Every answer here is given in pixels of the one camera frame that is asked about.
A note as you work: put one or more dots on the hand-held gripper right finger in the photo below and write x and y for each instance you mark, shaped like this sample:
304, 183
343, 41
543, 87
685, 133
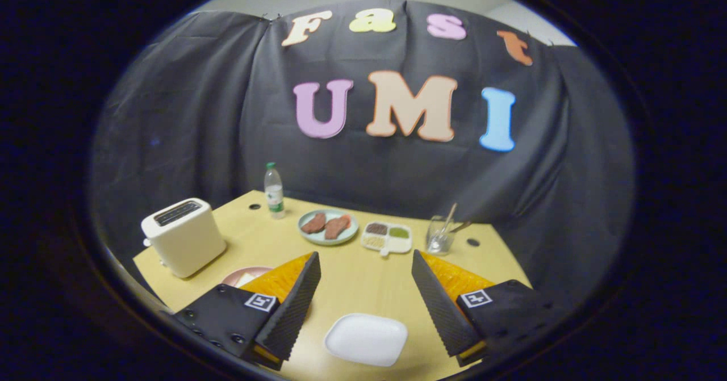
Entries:
440, 307

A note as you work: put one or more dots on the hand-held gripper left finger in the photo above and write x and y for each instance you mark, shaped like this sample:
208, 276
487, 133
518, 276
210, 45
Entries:
295, 307

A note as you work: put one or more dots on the clear glass cup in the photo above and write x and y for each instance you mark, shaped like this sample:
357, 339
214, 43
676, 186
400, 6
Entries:
438, 243

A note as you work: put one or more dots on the pink round plate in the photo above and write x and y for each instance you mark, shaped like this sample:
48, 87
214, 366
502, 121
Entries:
232, 279

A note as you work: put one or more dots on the pale green round plate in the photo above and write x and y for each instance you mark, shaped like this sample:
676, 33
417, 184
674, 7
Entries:
311, 237

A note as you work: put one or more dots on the white divided bean dish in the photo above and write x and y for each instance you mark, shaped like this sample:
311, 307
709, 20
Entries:
398, 245

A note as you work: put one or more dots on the white square plate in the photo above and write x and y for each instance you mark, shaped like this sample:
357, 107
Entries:
366, 338

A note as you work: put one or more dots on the brown meat piece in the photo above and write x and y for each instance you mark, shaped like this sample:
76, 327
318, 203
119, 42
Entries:
337, 227
313, 223

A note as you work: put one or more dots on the wooden stick utensil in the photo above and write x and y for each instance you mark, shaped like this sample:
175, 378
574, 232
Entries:
450, 216

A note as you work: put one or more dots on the clear plastic water bottle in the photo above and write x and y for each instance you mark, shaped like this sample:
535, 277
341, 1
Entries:
275, 196

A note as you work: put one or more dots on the cream toaster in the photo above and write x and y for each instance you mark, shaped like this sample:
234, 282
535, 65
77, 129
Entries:
187, 245

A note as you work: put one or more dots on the black backdrop cloth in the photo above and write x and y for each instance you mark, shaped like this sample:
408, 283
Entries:
199, 114

